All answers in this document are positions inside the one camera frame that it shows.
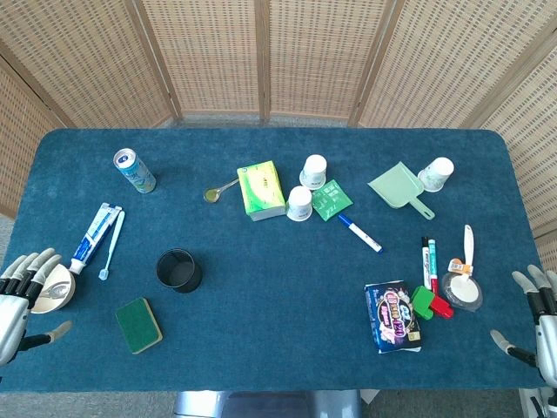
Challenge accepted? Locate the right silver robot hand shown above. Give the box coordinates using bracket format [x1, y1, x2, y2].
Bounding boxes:
[490, 264, 557, 388]

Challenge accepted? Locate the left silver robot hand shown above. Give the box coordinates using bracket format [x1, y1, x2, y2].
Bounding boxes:
[0, 247, 73, 367]

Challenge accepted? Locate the black cup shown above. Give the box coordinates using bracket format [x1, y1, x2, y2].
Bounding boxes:
[155, 247, 203, 294]

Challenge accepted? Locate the blue white marker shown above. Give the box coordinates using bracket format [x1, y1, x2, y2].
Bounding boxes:
[338, 212, 384, 254]

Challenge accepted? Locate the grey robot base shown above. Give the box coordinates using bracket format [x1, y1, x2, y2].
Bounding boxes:
[173, 389, 363, 418]

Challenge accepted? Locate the red green marker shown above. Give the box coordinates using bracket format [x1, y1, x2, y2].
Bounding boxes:
[427, 238, 440, 297]

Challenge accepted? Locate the black marker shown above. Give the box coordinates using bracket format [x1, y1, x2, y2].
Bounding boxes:
[420, 235, 432, 289]

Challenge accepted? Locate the beige bowl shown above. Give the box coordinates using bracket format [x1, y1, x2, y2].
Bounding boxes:
[30, 263, 77, 314]

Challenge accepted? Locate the plain metal spoon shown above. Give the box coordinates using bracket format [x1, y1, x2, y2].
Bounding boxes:
[37, 281, 70, 301]

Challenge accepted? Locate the red plastic block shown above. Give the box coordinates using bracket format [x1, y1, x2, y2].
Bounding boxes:
[428, 294, 455, 320]

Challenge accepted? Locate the blue white toothpaste tube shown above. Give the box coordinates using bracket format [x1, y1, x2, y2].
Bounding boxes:
[69, 202, 123, 275]

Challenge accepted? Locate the green yellow sponge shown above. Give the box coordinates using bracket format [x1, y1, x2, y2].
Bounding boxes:
[115, 296, 164, 355]

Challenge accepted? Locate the white plastic spoon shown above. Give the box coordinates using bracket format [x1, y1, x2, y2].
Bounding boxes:
[449, 224, 476, 302]

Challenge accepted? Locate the light blue toothbrush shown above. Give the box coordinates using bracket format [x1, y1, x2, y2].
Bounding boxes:
[97, 210, 126, 281]

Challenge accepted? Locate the green plastic block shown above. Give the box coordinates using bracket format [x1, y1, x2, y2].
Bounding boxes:
[410, 285, 436, 321]

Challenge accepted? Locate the dark blue pad pack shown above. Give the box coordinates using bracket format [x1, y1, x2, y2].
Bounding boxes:
[364, 280, 422, 354]

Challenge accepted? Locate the light blue drink can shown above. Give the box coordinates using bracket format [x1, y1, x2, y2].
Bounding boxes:
[113, 147, 157, 195]

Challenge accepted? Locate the white paper cup leaf print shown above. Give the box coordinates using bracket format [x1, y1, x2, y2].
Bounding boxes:
[417, 156, 455, 193]

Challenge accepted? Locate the light green dustpan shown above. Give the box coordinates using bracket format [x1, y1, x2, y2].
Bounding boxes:
[367, 161, 436, 219]

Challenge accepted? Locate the metal spoon with golden bowl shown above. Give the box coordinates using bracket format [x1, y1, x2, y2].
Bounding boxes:
[203, 177, 240, 204]

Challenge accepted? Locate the green tea sachet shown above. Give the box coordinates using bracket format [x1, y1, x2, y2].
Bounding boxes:
[311, 179, 354, 221]

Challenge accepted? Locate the blue table cloth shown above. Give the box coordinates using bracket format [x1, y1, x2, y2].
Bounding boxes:
[0, 127, 547, 393]

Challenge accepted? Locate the green tissue pack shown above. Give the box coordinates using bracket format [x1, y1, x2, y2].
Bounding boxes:
[237, 159, 287, 222]

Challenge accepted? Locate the white paper cup blue logo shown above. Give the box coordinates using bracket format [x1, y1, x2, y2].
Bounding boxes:
[299, 154, 328, 190]
[285, 185, 313, 222]

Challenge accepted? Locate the bamboo folding screen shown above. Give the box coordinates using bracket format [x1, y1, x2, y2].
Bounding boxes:
[0, 0, 557, 262]

